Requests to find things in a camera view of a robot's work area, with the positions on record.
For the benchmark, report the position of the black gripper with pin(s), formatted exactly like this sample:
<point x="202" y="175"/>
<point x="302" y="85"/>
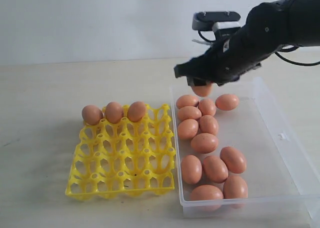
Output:
<point x="226" y="61"/>

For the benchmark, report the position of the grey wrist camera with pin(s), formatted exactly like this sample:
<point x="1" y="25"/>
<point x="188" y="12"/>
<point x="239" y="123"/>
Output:
<point x="203" y="21"/>

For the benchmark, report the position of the clear plastic bin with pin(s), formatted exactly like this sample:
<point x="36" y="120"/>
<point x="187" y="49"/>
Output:
<point x="283" y="184"/>

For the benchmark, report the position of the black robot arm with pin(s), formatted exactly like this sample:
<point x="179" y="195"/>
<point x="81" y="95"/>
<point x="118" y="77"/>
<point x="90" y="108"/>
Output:
<point x="296" y="24"/>

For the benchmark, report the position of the brown egg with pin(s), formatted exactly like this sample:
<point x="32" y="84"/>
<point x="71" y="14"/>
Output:
<point x="189" y="112"/>
<point x="187" y="129"/>
<point x="114" y="112"/>
<point x="91" y="114"/>
<point x="235" y="187"/>
<point x="215" y="169"/>
<point x="207" y="107"/>
<point x="227" y="102"/>
<point x="208" y="124"/>
<point x="206" y="192"/>
<point x="204" y="143"/>
<point x="136" y="111"/>
<point x="203" y="90"/>
<point x="191" y="169"/>
<point x="234" y="159"/>
<point x="187" y="100"/>

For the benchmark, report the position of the yellow plastic egg tray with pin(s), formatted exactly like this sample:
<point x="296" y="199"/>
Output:
<point x="126" y="158"/>

